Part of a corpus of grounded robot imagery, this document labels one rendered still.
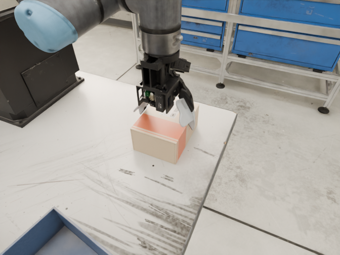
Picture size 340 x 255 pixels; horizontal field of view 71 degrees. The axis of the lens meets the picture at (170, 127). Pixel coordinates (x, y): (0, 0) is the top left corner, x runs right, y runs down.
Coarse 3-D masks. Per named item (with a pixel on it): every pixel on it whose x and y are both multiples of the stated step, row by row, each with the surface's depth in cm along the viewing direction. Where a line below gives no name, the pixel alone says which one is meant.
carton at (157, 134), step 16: (144, 112) 61; (160, 112) 61; (176, 112) 61; (144, 128) 56; (160, 128) 56; (176, 128) 56; (144, 144) 58; (160, 144) 55; (176, 144) 53; (176, 160) 57
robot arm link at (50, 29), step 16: (16, 0) 34; (32, 0) 32; (48, 0) 33; (64, 0) 34; (80, 0) 35; (96, 0) 37; (16, 16) 33; (32, 16) 32; (48, 16) 32; (64, 16) 34; (80, 16) 36; (96, 16) 38; (32, 32) 34; (48, 32) 33; (64, 32) 34; (80, 32) 37; (48, 48) 35
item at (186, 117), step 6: (180, 102) 53; (180, 108) 53; (186, 108) 54; (180, 114) 53; (186, 114) 54; (192, 114) 55; (180, 120) 52; (186, 120) 54; (192, 120) 56; (192, 126) 57
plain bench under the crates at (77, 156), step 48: (96, 96) 79; (0, 144) 63; (48, 144) 63; (96, 144) 63; (192, 144) 63; (0, 192) 52; (48, 192) 52; (96, 192) 52; (144, 192) 52; (192, 192) 52; (0, 240) 45; (96, 240) 45; (144, 240) 45
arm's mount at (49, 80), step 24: (0, 24) 55; (0, 48) 57; (24, 48) 62; (72, 48) 78; (0, 72) 58; (24, 72) 64; (48, 72) 71; (72, 72) 81; (0, 96) 62; (24, 96) 66; (48, 96) 73; (24, 120) 68
